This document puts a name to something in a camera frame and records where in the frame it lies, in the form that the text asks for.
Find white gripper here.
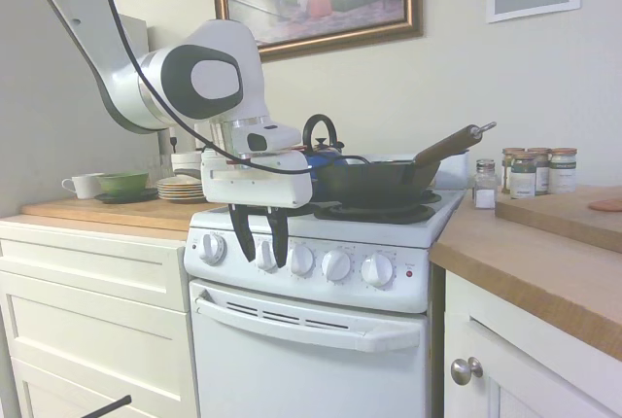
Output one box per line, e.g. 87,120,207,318
200,149,313,268

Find white burner control knob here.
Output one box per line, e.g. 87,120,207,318
256,238,279,272
287,244,316,277
321,249,352,282
362,252,395,288

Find white electric stove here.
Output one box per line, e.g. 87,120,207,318
183,148,471,418

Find white oven temperature knob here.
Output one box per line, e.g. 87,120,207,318
199,232,228,266

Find black saucer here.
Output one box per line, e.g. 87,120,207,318
93,191,159,204

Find green bowl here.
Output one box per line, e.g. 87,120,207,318
95,171,150,197

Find white drawer cabinet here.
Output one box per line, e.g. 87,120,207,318
0,221,200,418

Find white cup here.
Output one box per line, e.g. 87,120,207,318
61,173,106,199

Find glass salt shaker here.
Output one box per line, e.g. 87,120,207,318
473,158,498,209

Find gold framed painting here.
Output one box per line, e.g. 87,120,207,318
209,0,424,63

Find silver cabinet knob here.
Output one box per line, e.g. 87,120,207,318
450,356,485,387

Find glass spice jar brown lid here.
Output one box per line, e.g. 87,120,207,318
501,147,525,194
527,147,552,195

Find spice jar green label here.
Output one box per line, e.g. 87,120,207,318
509,151,537,199

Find wooden cutting board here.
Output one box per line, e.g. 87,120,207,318
495,186,622,254

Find white door cabinet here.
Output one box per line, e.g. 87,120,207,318
444,269,622,418

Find spice jar white contents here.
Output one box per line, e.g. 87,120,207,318
547,147,578,194

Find brown round disc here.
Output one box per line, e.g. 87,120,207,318
586,197,622,214

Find blue kettle black handle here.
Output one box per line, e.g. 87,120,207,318
301,114,371,187

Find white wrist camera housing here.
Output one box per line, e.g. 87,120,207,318
231,122,303,157

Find black wok wooden handle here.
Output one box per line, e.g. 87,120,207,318
315,121,498,210

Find white oven door with handle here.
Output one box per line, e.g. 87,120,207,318
188,277,430,418

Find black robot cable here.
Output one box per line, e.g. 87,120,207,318
94,0,315,176

